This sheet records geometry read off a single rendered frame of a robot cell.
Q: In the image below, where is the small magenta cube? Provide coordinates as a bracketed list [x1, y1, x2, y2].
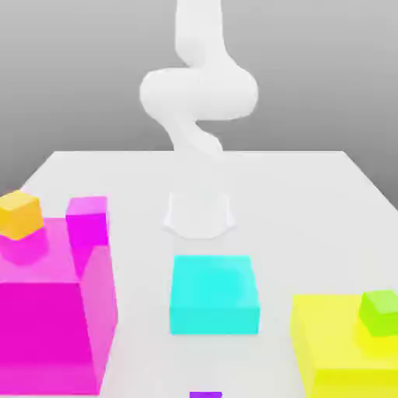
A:
[65, 195, 110, 278]

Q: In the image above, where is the large magenta box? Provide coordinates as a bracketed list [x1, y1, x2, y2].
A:
[0, 216, 119, 396]

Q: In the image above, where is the large cyan box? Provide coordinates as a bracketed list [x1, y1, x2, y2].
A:
[169, 254, 261, 336]

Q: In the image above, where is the small green cube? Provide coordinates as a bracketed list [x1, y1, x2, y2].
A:
[358, 289, 398, 338]

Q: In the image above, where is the large yellow box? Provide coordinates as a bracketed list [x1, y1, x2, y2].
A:
[288, 294, 398, 398]

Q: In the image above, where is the small orange cube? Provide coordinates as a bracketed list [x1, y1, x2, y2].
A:
[0, 190, 45, 242]

